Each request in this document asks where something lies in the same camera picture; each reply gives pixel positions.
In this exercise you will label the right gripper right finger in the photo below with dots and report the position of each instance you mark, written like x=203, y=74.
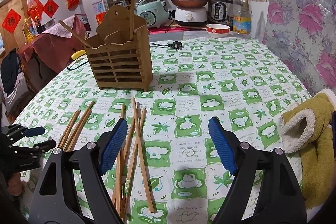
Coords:
x=280, y=199

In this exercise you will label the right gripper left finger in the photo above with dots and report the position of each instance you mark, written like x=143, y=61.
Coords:
x=55, y=198

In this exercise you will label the person's left hand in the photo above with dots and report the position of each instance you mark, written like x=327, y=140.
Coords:
x=15, y=185

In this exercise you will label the olive fleece-lined glove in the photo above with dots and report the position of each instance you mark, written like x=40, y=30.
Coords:
x=306, y=129

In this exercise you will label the green white patterned tablecloth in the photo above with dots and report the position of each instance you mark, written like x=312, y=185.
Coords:
x=239, y=81

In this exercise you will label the dark red table cloth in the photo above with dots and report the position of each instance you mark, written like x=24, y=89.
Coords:
x=55, y=46

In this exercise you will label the wooden slatted utensil holder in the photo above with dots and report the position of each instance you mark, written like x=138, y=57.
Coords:
x=118, y=62

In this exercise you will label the red white bowl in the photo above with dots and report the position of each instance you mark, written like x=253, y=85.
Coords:
x=217, y=30

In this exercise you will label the plastic oil bottle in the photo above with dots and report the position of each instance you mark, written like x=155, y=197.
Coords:
x=242, y=17

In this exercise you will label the white electric hotplate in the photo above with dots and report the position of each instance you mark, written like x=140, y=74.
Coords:
x=191, y=16

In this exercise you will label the black silver pressure cooker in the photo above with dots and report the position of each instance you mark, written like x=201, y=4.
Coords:
x=220, y=12

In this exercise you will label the mint green rice cooker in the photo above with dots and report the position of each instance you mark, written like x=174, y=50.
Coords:
x=155, y=12

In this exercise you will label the brown frying pan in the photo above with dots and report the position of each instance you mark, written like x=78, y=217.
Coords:
x=189, y=3

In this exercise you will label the yellow handled tool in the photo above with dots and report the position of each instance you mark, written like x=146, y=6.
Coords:
x=77, y=54

